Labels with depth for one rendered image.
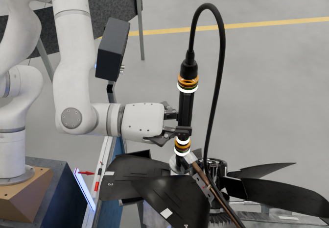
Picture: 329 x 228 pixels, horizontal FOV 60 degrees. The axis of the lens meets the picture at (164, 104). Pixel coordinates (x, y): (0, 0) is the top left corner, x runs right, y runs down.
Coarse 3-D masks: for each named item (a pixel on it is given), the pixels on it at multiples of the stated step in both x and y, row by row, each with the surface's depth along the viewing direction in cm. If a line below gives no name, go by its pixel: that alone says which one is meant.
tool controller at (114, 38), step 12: (108, 24) 141; (120, 24) 143; (108, 36) 135; (120, 36) 137; (108, 48) 130; (120, 48) 132; (96, 60) 134; (108, 60) 133; (120, 60) 133; (96, 72) 139; (108, 72) 139; (120, 72) 143
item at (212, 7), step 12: (216, 12) 42; (192, 24) 49; (192, 36) 51; (192, 48) 53; (216, 84) 50; (216, 96) 52; (204, 156) 67; (204, 168) 70; (216, 192) 69; (228, 204) 68
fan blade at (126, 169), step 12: (120, 156) 106; (132, 156) 104; (108, 168) 100; (120, 168) 99; (132, 168) 98; (144, 168) 98; (156, 168) 97; (168, 168) 96; (108, 180) 95; (120, 180) 95; (132, 180) 94; (108, 192) 91; (120, 192) 91; (132, 192) 91
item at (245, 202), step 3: (240, 201) 97; (243, 201) 97; (246, 201) 97; (249, 201) 97; (231, 204) 96; (234, 204) 96; (237, 204) 96; (243, 204) 97; (246, 204) 96; (249, 204) 97; (252, 204) 97; (255, 204) 97; (258, 204) 98; (261, 204) 97
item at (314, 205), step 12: (252, 180) 81; (264, 180) 77; (252, 192) 85; (264, 192) 82; (276, 192) 79; (288, 192) 75; (300, 192) 72; (312, 192) 67; (264, 204) 87; (276, 204) 84; (288, 204) 81; (300, 204) 78; (312, 204) 75; (324, 204) 72; (324, 216) 79
